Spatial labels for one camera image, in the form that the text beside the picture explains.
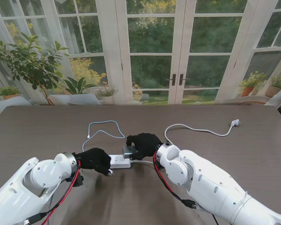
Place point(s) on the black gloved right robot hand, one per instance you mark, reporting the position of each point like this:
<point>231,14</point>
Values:
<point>145,145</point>

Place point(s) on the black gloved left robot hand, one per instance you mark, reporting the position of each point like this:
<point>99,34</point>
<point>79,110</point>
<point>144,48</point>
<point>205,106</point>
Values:
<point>96,159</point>

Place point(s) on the grey charger adapter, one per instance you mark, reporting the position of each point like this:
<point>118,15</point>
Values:
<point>128,151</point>

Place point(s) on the white power strip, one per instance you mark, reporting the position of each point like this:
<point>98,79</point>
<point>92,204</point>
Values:
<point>120,164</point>

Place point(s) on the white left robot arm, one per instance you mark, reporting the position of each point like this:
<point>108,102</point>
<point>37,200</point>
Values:
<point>37,178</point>

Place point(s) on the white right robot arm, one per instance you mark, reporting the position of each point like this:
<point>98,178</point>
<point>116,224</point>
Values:
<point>213,182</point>

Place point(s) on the grey armchair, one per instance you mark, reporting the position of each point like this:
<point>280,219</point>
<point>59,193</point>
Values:
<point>77,99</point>

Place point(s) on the flowering plant in white pot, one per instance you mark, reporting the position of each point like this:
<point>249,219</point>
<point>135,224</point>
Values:
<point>107,92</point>

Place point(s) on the broad leaf green plant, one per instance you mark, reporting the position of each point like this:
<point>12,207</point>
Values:
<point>78,86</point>

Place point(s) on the white french door leaf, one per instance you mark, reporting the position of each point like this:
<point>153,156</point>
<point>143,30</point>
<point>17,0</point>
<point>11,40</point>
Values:
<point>208,54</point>
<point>151,54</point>

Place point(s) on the grey sofa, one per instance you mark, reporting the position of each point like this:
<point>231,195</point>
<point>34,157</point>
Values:
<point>11,102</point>

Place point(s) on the small plant in terracotta pot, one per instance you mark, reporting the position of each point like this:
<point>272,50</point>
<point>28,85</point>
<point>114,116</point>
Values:
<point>8,91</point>

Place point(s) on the wooden round side table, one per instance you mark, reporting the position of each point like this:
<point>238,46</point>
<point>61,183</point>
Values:
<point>250,102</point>

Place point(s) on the yellow-green plant in terracotta pot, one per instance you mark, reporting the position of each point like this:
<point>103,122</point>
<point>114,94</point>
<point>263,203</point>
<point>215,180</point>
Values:
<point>248,90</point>

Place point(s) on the tall leafy potted tree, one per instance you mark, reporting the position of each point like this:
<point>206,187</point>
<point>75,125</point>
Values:
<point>28,63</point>

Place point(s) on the green plant in beige pot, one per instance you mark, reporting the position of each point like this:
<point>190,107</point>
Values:
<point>272,90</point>

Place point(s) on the light grey chair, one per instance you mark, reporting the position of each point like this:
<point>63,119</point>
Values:
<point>279,96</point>

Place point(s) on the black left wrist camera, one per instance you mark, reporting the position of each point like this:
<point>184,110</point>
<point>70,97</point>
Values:
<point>78,181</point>

